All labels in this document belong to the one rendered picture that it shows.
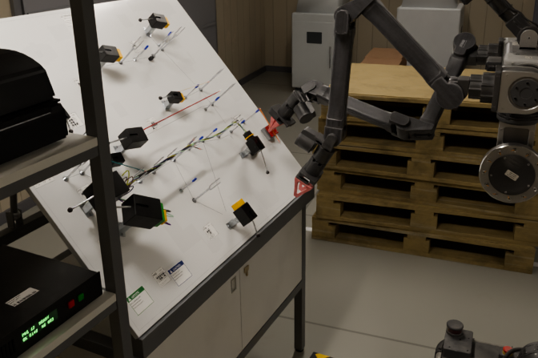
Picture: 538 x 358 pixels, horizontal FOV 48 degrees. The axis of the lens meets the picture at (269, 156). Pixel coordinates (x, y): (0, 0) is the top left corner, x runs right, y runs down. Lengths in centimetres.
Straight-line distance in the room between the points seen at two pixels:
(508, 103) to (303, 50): 575
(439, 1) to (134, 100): 549
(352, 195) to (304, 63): 384
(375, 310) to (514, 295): 79
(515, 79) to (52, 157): 122
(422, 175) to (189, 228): 198
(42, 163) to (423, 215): 281
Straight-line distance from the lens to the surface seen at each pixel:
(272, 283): 250
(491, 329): 334
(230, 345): 230
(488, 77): 183
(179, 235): 195
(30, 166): 127
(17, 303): 147
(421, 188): 373
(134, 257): 181
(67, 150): 133
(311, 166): 199
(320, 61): 740
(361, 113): 221
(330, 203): 384
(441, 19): 724
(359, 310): 334
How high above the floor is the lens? 188
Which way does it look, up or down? 20 degrees down
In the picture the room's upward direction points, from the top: 1 degrees counter-clockwise
